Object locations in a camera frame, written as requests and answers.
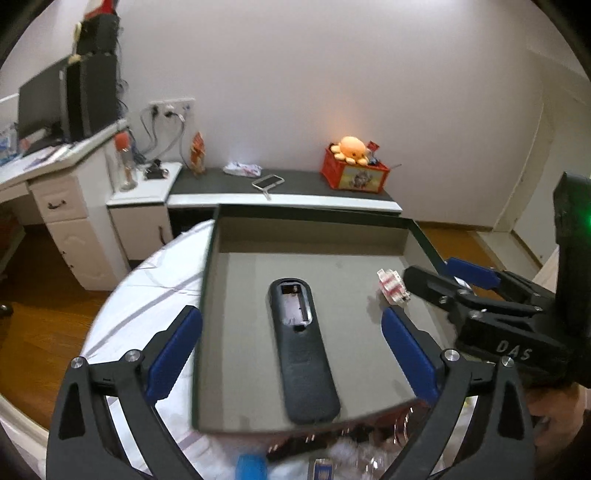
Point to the white phone on cabinet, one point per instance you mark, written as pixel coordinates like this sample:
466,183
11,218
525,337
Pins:
268,182

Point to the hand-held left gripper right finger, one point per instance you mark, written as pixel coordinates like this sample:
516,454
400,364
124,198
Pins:
408,355

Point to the small black device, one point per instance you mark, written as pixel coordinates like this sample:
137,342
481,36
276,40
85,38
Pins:
154,170

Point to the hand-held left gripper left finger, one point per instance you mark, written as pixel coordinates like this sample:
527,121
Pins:
173,355

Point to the white desk with drawers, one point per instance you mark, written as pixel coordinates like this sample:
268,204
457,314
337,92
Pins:
78,221

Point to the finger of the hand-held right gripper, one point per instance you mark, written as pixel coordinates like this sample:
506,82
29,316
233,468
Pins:
471,272
429,286

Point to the black office chair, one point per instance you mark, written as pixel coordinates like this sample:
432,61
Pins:
4,309

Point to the cream small figure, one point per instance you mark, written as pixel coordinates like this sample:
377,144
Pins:
76,46

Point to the dark topped low bench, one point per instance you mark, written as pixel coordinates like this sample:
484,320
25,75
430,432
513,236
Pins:
304,184

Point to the black computer tower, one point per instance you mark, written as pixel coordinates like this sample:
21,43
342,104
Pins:
92,97

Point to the black speaker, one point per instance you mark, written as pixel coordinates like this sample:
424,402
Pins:
99,34

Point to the pink white block toy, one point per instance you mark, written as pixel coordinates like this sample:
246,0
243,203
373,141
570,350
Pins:
392,288

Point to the person's right hand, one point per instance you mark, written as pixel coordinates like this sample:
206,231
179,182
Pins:
563,429

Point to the red storage crate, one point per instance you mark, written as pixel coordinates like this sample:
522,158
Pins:
355,177

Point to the papers on desk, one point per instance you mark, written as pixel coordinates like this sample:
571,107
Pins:
48,154

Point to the small red toy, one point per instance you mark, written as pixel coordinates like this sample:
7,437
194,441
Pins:
373,146

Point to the white crumpled packet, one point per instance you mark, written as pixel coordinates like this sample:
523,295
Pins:
242,169

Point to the red box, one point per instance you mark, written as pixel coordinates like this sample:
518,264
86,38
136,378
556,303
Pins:
104,7

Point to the pink box with dark rim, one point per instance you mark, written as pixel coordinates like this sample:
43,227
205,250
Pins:
240,300

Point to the orange red ornament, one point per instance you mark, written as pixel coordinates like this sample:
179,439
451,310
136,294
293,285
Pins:
198,154

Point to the black computer monitor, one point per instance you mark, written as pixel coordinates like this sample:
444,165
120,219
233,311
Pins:
41,101

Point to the orange octopus plush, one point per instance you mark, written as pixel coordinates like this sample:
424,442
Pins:
351,147

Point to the white round bed frame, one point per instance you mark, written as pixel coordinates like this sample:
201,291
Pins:
18,438

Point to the clear bottle with red cap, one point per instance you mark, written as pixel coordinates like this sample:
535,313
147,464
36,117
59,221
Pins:
124,161

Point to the white door frame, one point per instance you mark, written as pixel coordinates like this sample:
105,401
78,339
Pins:
521,184

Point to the blue white box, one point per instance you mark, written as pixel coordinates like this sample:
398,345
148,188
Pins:
7,147

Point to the low white cabinet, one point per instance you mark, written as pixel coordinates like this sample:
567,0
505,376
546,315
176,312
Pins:
134,221

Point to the black remote control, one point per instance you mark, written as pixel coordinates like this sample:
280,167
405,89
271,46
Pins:
304,360

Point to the white wall power outlet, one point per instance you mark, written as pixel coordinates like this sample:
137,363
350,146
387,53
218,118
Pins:
173,106

